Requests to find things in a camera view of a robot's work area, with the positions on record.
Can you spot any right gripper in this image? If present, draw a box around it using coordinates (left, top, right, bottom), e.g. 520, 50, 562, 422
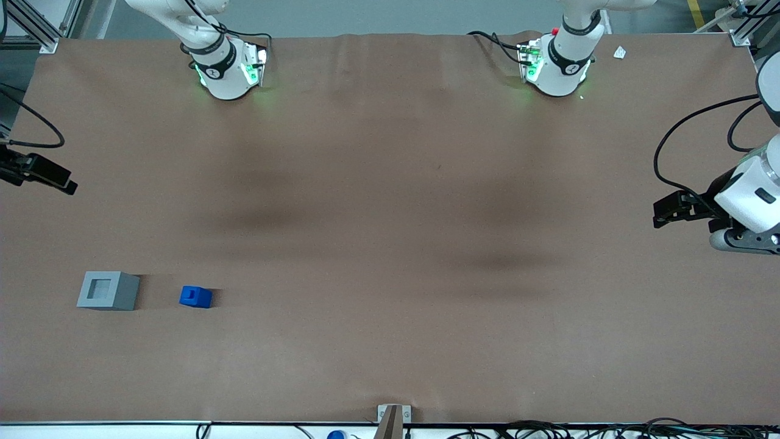
0, 148, 78, 196

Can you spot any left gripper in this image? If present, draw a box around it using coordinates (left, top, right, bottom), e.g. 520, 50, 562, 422
653, 135, 780, 234

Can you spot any blue plastic part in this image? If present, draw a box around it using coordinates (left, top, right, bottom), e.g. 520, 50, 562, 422
179, 285, 213, 309

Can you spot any left arm base connector plate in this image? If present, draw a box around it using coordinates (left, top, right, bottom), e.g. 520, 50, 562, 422
517, 40, 544, 83

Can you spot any right arm base connector plate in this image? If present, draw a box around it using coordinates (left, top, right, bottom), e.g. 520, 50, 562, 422
241, 41, 272, 87

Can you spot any gray square base block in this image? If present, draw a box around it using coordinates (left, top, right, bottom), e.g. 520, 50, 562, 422
77, 271, 141, 312

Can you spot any brown table cover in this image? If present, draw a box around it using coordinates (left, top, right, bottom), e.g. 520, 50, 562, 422
0, 30, 780, 426

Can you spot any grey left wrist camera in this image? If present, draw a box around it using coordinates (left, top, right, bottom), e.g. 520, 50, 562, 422
709, 229, 780, 254

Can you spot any long black left wrist cable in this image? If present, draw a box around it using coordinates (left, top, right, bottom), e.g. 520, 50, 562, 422
653, 95, 760, 205

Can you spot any short black left wrist cable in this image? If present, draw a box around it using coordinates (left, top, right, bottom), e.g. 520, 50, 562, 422
727, 101, 764, 153

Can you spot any aluminium frame profile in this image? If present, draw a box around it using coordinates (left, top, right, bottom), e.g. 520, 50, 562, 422
0, 0, 62, 54
695, 0, 780, 48

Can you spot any black right base cable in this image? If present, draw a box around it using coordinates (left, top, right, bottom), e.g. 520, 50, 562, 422
216, 23, 273, 51

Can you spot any black base cable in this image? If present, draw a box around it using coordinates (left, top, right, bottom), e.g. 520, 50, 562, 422
467, 30, 526, 65
216, 23, 273, 51

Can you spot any black left base cable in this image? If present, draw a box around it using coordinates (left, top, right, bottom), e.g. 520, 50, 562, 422
467, 30, 526, 65

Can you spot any black cable bundle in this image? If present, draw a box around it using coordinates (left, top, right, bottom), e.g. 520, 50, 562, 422
448, 418, 780, 439

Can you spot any metal camera post bracket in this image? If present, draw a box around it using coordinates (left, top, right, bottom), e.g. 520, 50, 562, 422
377, 404, 412, 424

